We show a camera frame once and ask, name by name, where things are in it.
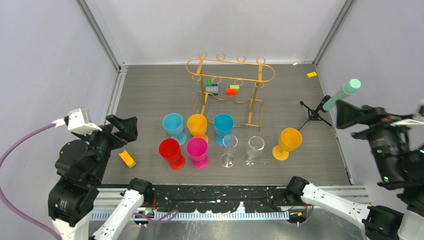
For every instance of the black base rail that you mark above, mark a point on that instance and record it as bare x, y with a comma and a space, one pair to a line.
217, 202

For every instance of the orange block on table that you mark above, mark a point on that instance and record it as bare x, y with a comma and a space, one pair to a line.
127, 159

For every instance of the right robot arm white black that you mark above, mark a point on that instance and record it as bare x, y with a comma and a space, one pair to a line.
396, 211

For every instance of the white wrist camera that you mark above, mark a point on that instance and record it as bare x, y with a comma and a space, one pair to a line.
78, 121
412, 120

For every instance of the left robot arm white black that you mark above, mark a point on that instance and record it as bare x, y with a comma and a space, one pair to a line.
81, 166

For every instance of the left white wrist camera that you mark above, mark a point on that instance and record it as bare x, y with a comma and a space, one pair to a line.
78, 121

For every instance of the yellow back wine glass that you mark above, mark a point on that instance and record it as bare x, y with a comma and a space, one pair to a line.
197, 125

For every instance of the red green toy bricks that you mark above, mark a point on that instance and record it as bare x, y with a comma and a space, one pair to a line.
232, 90

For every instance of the orange front wine glass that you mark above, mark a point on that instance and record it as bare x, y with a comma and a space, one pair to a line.
288, 141

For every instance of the teal back wine glass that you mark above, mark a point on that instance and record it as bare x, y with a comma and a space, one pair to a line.
174, 125

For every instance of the mint green cylinder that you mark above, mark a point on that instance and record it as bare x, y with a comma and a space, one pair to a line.
347, 89

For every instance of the clear wine glass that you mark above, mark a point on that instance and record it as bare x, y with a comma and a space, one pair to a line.
253, 149
229, 142

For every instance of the blue green toy bricks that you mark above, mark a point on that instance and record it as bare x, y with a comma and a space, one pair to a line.
211, 87

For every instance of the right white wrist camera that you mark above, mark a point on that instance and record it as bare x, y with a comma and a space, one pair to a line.
412, 120

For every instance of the yellow small block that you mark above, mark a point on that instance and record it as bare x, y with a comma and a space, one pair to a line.
312, 74

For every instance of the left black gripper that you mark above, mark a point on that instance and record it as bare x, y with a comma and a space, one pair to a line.
128, 130

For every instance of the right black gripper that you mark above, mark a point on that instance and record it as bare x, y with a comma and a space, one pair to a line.
372, 117

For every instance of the blue back wine glass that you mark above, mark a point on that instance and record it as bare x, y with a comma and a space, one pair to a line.
223, 125

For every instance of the magenta wine glass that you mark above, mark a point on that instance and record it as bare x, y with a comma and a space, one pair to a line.
197, 149

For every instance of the red back wine glass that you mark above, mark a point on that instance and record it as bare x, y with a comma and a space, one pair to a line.
170, 150

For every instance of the gold wire glass rack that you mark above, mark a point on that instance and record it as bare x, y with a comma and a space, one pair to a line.
264, 73

